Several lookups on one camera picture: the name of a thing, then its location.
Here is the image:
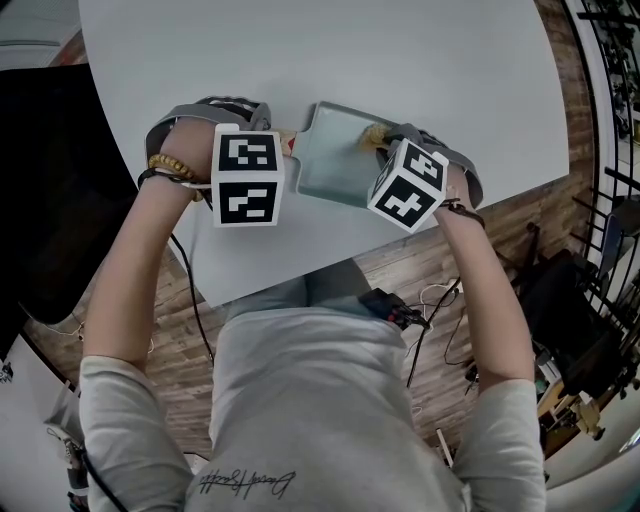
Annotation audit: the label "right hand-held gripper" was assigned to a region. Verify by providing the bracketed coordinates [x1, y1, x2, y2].
[367, 123, 484, 234]

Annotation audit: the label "black office chair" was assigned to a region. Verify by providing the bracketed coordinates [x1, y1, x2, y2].
[0, 64, 140, 351]
[519, 249, 626, 401]

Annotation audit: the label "person's grey trousers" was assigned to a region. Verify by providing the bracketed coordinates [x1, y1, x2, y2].
[227, 257, 381, 321]

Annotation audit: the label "person's right forearm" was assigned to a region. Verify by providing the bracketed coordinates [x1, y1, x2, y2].
[432, 199, 536, 391]

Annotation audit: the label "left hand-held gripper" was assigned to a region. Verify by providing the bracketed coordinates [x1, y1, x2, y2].
[144, 94, 286, 229]

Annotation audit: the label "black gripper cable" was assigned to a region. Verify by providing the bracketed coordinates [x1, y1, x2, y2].
[169, 232, 216, 362]

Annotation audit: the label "wooden bead bracelet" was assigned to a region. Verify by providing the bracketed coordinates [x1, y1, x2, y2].
[148, 153, 199, 182]

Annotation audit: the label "black floor cable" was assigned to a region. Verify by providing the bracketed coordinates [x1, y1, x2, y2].
[405, 277, 471, 390]

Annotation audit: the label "white floor cable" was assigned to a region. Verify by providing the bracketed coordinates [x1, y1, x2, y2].
[418, 279, 462, 312]

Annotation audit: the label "tan fluffy fibre clump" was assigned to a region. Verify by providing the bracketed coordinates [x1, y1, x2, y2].
[358, 124, 390, 151]

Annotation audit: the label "black waist-worn device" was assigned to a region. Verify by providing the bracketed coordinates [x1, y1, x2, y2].
[357, 288, 432, 331]

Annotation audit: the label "person's white t-shirt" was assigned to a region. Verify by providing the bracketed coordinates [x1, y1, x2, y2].
[79, 304, 549, 512]

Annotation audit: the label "light blue dustpan wooden handle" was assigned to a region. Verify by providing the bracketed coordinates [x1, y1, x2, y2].
[277, 100, 396, 209]

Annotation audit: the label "person's left hand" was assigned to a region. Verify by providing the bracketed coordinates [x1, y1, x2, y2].
[162, 122, 215, 184]

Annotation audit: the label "black metal railing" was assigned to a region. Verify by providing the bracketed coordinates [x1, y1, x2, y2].
[562, 0, 640, 351]

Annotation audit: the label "black cord bracelet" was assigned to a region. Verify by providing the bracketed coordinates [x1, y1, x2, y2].
[137, 168, 187, 190]
[442, 198, 487, 229]

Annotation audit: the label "person's left forearm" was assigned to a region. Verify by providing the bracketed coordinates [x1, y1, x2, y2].
[82, 172, 214, 371]

